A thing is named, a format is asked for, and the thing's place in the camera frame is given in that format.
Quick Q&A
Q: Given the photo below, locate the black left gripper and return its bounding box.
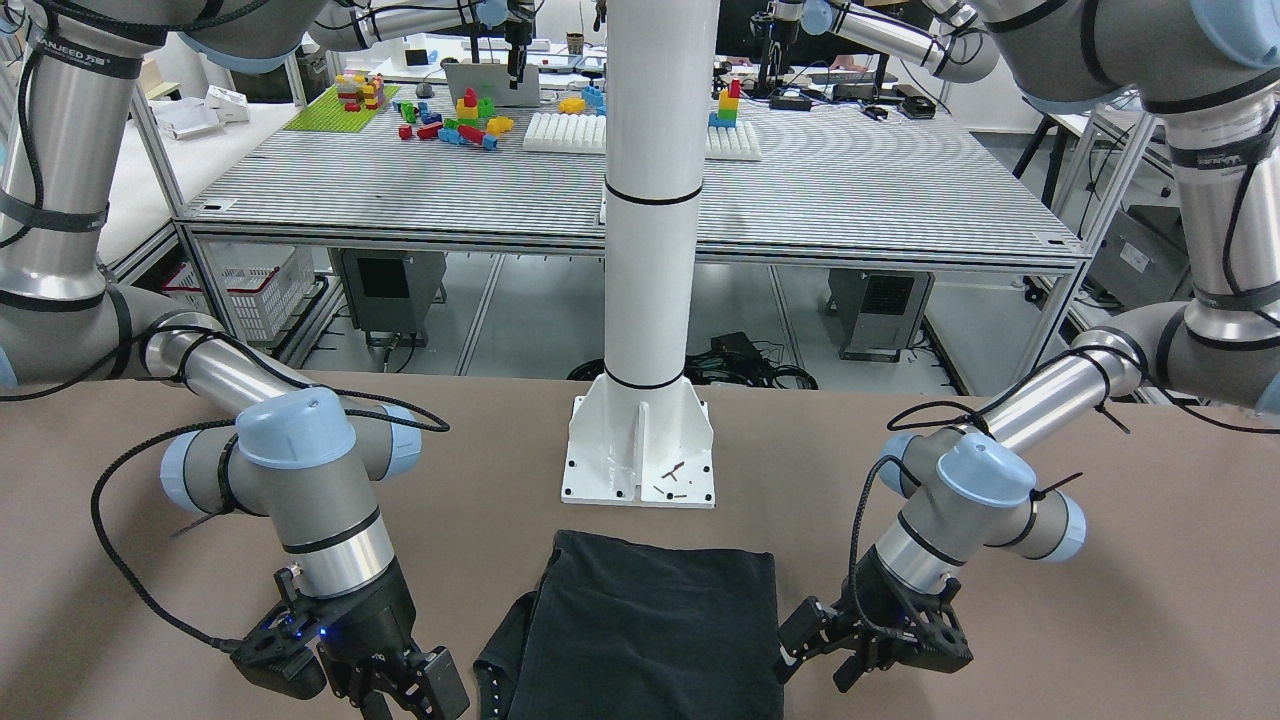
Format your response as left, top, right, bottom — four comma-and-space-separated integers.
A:
774, 550, 960, 693

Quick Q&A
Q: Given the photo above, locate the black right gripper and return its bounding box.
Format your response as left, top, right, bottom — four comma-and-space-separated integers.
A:
300, 560, 470, 719

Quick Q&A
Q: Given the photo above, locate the black t-shirt with logo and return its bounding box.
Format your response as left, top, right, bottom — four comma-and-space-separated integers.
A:
474, 530, 785, 719

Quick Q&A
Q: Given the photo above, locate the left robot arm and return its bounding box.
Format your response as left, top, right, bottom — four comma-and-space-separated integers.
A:
774, 1, 1277, 691

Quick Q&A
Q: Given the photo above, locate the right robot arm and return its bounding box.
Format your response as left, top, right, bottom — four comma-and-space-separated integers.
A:
3, 1, 470, 719

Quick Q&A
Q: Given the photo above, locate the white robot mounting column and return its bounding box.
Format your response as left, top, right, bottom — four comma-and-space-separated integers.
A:
561, 1, 718, 509

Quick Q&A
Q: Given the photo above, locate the white plastic basket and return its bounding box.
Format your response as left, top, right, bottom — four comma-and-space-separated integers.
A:
209, 242, 315, 343

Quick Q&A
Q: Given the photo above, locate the striped background work table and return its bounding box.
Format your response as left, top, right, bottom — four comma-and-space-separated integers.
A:
172, 79, 1093, 401

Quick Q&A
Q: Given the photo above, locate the white egg tray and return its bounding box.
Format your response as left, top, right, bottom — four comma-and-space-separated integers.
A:
522, 111, 607, 155

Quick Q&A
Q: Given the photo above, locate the green lego baseplate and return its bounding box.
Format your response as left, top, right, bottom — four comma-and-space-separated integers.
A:
283, 85, 401, 133

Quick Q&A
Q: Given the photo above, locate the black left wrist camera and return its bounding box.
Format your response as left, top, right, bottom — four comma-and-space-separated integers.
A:
887, 582, 974, 674

